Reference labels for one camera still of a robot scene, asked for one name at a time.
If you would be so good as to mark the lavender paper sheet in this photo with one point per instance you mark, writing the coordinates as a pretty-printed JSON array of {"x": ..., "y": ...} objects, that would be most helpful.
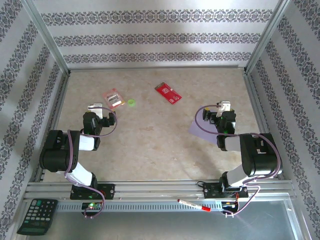
[{"x": 202, "y": 125}]

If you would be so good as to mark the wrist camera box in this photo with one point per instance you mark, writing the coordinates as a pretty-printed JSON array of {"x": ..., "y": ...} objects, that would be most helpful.
[
  {"x": 96, "y": 108},
  {"x": 225, "y": 105}
]

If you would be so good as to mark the white marker with red cap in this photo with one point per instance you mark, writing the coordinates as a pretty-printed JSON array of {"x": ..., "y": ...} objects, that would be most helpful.
[{"x": 193, "y": 205}]

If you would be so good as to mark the controller board with green light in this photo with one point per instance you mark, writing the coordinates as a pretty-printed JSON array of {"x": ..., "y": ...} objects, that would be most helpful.
[{"x": 91, "y": 205}]

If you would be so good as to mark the red card package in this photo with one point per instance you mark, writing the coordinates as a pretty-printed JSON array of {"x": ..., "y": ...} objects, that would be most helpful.
[{"x": 167, "y": 92}]

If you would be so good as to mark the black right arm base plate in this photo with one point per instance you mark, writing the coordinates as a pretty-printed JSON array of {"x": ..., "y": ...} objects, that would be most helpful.
[{"x": 211, "y": 191}]

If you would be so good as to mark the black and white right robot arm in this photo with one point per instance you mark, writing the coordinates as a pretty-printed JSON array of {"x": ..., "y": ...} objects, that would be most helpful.
[{"x": 260, "y": 155}]

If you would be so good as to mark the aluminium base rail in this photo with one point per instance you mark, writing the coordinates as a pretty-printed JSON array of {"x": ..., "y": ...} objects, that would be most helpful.
[{"x": 155, "y": 186}]

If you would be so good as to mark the black calculator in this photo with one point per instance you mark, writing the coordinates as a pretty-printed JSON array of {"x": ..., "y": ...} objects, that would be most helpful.
[{"x": 37, "y": 216}]

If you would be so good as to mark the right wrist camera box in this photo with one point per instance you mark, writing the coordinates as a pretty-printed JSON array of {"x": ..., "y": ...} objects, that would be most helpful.
[{"x": 225, "y": 105}]

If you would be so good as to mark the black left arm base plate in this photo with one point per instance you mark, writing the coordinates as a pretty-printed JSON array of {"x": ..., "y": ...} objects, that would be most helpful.
[{"x": 108, "y": 191}]

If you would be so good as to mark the aluminium frame post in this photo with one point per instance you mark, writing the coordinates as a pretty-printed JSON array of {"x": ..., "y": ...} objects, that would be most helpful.
[
  {"x": 46, "y": 37},
  {"x": 265, "y": 37}
]

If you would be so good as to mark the pink blister package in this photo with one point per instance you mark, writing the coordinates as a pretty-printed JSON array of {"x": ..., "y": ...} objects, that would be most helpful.
[{"x": 113, "y": 98}]

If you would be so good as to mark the aluminium table edge rail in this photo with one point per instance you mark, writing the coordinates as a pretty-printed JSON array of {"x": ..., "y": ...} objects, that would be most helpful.
[
  {"x": 253, "y": 100},
  {"x": 155, "y": 68},
  {"x": 57, "y": 112}
]

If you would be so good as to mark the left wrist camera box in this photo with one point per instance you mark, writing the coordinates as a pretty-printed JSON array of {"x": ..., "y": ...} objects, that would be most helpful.
[{"x": 96, "y": 108}]

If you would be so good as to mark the grey metal shelf plate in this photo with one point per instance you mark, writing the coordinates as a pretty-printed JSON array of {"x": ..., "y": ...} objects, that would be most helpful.
[{"x": 162, "y": 225}]

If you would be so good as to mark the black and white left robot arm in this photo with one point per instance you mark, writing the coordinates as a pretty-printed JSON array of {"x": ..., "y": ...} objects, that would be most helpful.
[{"x": 57, "y": 150}]

